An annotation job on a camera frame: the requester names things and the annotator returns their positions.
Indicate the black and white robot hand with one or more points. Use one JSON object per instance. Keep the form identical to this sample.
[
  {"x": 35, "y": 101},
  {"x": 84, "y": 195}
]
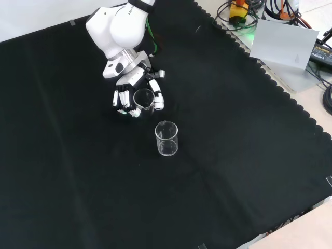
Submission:
[{"x": 124, "y": 99}]

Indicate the small clear glass beaker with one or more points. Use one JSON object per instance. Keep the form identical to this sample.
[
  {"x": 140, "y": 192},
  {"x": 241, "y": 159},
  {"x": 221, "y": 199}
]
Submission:
[{"x": 145, "y": 103}]

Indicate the black bench cloth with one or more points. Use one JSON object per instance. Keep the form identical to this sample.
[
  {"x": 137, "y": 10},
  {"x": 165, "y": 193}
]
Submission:
[{"x": 129, "y": 181}]

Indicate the grey tape piece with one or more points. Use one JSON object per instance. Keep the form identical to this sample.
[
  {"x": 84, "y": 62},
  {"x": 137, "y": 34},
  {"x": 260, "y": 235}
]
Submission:
[
  {"x": 72, "y": 23},
  {"x": 202, "y": 246},
  {"x": 329, "y": 180}
]

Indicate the yellow stop button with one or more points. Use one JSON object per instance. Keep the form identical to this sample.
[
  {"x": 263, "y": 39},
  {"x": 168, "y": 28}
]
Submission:
[{"x": 237, "y": 13}]

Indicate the black power adapter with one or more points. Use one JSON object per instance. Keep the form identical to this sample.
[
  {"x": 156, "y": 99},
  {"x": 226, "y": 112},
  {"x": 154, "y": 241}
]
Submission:
[{"x": 321, "y": 54}]

